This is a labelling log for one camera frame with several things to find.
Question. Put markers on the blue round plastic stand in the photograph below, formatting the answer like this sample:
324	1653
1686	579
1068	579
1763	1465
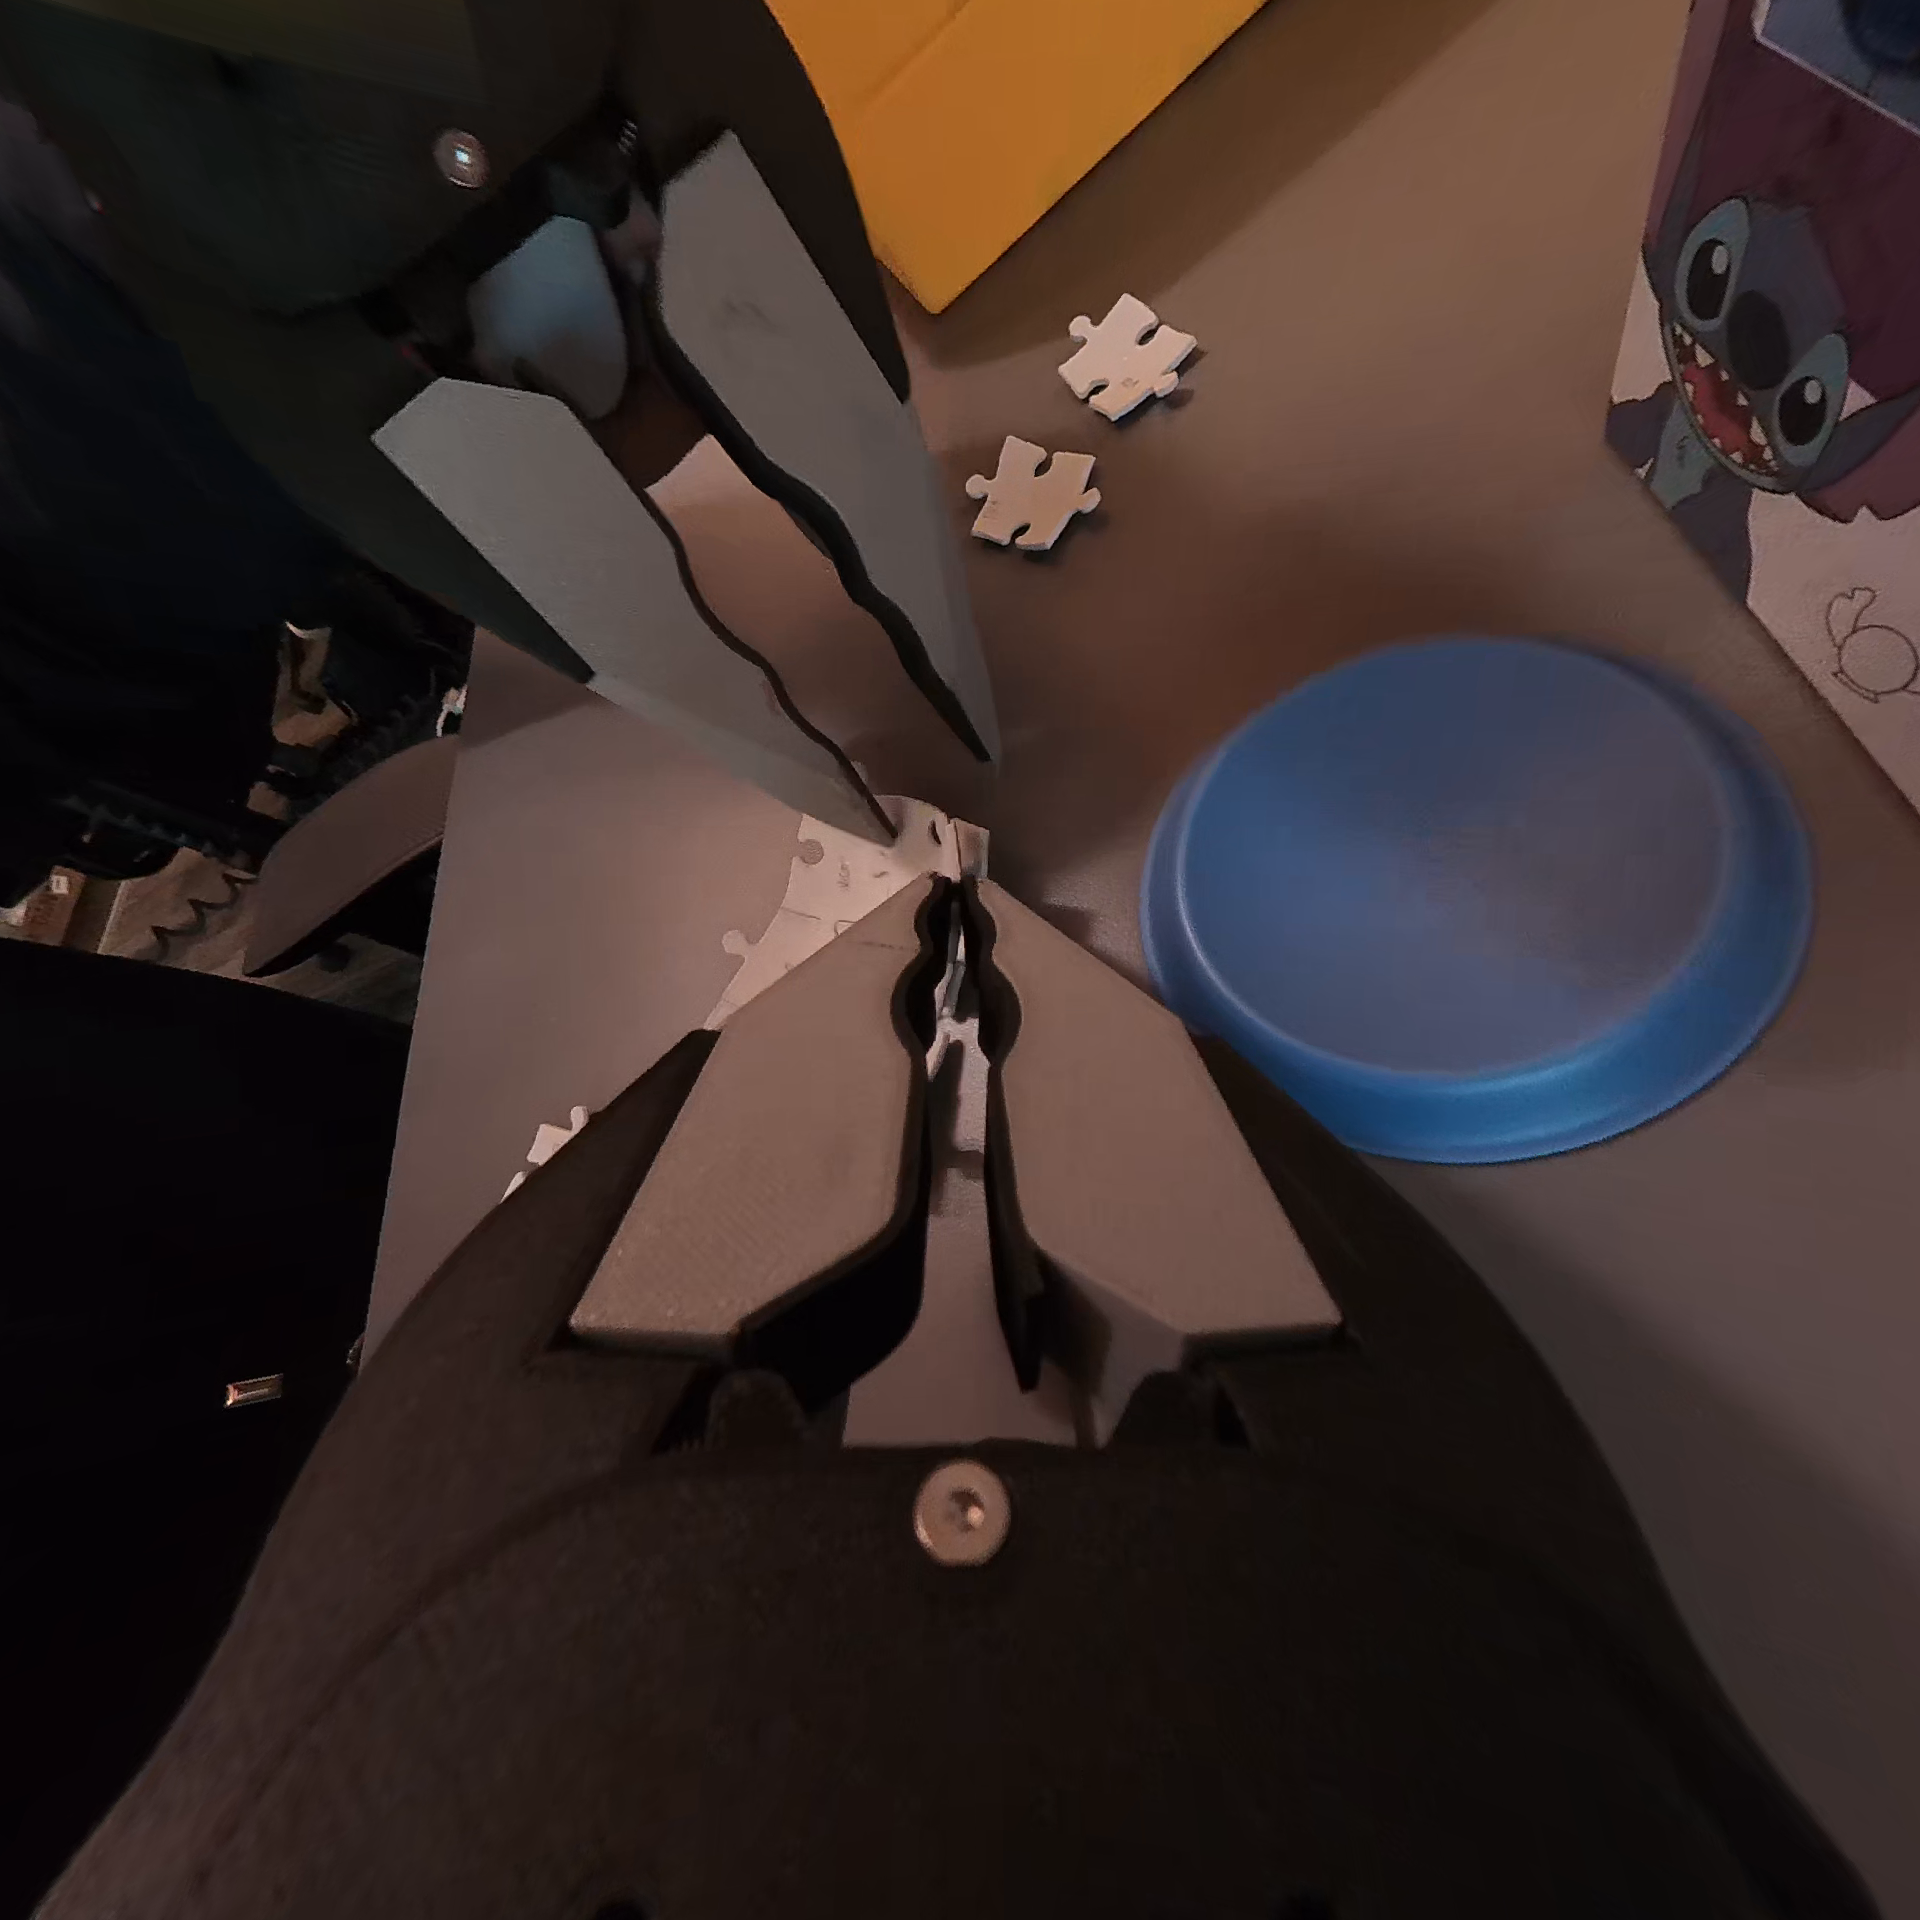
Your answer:
1470	902

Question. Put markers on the cartoon print puzzle box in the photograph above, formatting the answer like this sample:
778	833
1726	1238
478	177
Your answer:
1800	300

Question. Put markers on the white puzzle piece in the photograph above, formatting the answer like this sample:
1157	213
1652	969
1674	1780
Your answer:
1125	357
547	1148
1032	493

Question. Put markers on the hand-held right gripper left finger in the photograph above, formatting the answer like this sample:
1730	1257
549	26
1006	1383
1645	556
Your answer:
749	1185

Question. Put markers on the assembled white puzzle pieces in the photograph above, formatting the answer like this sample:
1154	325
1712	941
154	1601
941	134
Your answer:
838	885

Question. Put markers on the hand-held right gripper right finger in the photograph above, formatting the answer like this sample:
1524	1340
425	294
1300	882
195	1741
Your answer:
1154	1185

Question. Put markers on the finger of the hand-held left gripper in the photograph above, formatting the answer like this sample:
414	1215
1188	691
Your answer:
810	359
555	511

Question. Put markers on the yellow plastic bin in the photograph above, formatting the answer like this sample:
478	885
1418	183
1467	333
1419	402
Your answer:
854	37

